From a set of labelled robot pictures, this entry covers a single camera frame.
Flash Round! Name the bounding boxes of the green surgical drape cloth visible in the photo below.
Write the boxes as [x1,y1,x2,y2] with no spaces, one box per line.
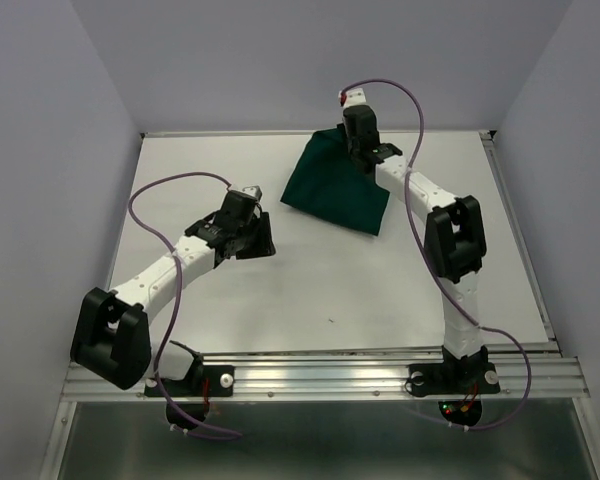
[281,127,389,236]

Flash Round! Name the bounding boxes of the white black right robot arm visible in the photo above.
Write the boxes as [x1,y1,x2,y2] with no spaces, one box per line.
[342,101,491,398]

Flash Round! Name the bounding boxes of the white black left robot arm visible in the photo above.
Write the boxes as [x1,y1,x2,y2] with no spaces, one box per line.
[70,186,276,394]

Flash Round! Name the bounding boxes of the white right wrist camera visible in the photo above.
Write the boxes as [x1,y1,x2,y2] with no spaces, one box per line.
[339,87,368,109]

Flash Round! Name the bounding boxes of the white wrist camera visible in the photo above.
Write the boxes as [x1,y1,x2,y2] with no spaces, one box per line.
[339,87,368,109]
[228,185,262,202]

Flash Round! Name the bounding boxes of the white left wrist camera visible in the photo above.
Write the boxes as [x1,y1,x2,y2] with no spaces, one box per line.
[228,185,262,202]

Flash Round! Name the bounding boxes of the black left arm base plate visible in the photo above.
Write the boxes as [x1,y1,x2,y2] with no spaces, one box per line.
[159,364,235,398]

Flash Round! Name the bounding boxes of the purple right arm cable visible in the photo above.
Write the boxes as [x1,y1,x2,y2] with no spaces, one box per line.
[338,78,533,433]

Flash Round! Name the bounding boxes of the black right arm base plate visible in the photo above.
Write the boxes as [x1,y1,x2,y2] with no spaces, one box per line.
[405,363,501,398]

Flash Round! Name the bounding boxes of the aluminium front rail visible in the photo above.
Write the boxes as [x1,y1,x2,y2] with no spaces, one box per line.
[61,350,590,403]

